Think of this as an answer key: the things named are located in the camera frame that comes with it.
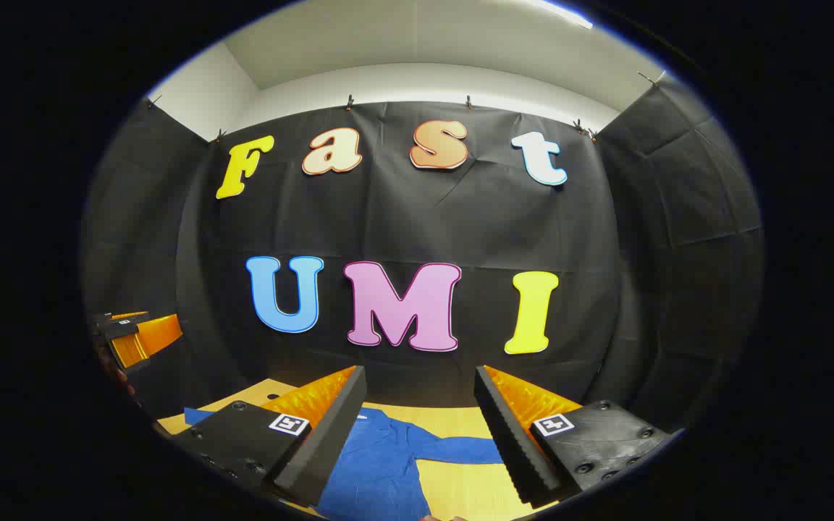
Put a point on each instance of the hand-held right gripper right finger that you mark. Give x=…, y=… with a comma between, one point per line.
x=511, y=441

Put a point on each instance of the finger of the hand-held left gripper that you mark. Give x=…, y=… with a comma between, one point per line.
x=153, y=336
x=124, y=317

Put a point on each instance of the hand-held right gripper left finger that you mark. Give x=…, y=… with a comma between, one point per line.
x=330, y=441

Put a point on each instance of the blue shirt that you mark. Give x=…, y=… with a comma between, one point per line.
x=388, y=463

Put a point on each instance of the black backdrop cloth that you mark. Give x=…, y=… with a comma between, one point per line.
x=460, y=217

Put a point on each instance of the row of small backdrop clips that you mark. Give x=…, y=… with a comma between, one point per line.
x=350, y=103

